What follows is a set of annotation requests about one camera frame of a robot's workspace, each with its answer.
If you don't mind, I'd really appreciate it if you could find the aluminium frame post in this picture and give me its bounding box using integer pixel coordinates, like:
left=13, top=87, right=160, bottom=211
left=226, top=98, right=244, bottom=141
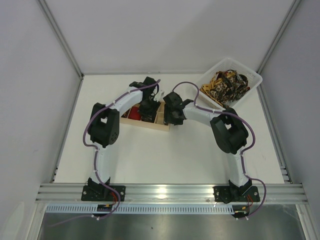
left=256, top=0, right=303, bottom=74
left=36, top=0, right=84, bottom=80

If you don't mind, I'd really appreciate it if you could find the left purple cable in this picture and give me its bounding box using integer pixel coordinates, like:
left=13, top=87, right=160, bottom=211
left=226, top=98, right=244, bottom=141
left=47, top=79, right=161, bottom=227

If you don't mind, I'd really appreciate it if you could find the purple cable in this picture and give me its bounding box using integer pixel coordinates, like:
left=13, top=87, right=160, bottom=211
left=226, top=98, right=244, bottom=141
left=172, top=81, right=267, bottom=222
left=47, top=79, right=161, bottom=227

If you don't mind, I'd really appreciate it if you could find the yellow patterned tie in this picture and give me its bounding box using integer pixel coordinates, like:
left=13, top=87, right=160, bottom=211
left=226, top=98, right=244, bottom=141
left=200, top=71, right=235, bottom=102

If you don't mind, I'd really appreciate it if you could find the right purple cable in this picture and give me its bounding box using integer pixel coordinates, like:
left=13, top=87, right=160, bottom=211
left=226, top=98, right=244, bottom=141
left=172, top=81, right=267, bottom=222

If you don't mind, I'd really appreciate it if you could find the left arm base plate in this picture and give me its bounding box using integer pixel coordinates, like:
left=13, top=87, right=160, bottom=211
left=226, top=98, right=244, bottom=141
left=81, top=184, right=126, bottom=202

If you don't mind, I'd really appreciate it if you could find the white plastic basket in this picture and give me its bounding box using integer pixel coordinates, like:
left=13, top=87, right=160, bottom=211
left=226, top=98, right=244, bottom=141
left=196, top=58, right=263, bottom=110

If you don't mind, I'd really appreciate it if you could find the right aluminium frame post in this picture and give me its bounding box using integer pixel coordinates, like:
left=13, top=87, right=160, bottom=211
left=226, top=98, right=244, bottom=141
left=256, top=0, right=303, bottom=74

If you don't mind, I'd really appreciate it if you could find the rolled red tie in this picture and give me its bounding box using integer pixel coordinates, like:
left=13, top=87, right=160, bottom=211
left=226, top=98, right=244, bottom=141
left=128, top=106, right=142, bottom=121

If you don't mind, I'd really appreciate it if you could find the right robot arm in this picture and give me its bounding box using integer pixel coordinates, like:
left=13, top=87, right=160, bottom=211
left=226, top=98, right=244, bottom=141
left=163, top=91, right=252, bottom=200

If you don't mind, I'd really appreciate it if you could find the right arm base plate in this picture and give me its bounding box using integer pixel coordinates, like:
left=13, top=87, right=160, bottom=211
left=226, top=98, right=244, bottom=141
left=213, top=185, right=261, bottom=204

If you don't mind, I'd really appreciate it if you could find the rolled brown patterned tie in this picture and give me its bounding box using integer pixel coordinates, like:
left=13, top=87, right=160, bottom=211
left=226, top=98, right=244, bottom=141
left=121, top=110, right=130, bottom=119

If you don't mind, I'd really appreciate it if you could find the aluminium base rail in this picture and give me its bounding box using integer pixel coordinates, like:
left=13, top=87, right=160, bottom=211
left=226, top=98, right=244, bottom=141
left=35, top=183, right=308, bottom=205

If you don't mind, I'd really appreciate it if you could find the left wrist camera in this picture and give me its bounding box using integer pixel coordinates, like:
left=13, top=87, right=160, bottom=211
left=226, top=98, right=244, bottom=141
left=154, top=90, right=165, bottom=102

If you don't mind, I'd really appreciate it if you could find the left aluminium frame post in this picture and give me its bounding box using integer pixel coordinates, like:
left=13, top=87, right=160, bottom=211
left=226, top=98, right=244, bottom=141
left=36, top=0, right=84, bottom=80

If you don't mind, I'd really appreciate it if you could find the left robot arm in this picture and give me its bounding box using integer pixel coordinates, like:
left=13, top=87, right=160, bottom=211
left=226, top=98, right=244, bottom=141
left=82, top=77, right=160, bottom=195

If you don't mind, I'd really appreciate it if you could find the white slotted cable duct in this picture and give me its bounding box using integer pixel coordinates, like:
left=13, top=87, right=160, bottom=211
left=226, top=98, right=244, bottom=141
left=46, top=203, right=235, bottom=215

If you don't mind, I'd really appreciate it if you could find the wooden compartment box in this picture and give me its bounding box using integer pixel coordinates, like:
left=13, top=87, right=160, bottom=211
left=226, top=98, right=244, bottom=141
left=120, top=101, right=170, bottom=132

